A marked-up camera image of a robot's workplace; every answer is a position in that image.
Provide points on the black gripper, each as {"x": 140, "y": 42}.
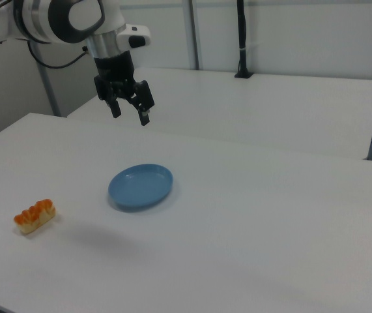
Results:
{"x": 115, "y": 73}

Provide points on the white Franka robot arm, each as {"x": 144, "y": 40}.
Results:
{"x": 58, "y": 19}

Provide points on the blue oval plate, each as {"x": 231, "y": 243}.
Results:
{"x": 140, "y": 187}

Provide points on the toy bread loaf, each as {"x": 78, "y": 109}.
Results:
{"x": 35, "y": 215}

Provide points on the white side table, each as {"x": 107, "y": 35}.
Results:
{"x": 237, "y": 111}

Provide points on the grey metal frame post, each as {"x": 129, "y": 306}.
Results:
{"x": 47, "y": 81}

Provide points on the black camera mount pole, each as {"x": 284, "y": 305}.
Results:
{"x": 242, "y": 39}

